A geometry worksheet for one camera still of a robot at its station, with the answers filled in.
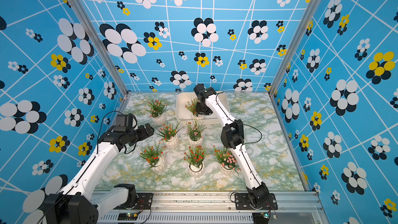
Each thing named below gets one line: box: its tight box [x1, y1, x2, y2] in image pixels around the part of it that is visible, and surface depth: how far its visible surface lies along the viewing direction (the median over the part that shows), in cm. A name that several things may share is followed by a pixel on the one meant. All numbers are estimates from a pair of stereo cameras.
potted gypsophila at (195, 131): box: [186, 119, 208, 148], surface depth 88 cm
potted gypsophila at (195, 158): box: [183, 145, 206, 179], surface depth 79 cm
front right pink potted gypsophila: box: [207, 142, 243, 177], surface depth 74 cm
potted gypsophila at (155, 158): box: [139, 142, 167, 175], surface depth 79 cm
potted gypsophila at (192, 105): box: [184, 97, 205, 121], surface depth 98 cm
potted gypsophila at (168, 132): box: [155, 120, 182, 150], surface depth 88 cm
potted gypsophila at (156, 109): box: [145, 95, 169, 126], surface depth 98 cm
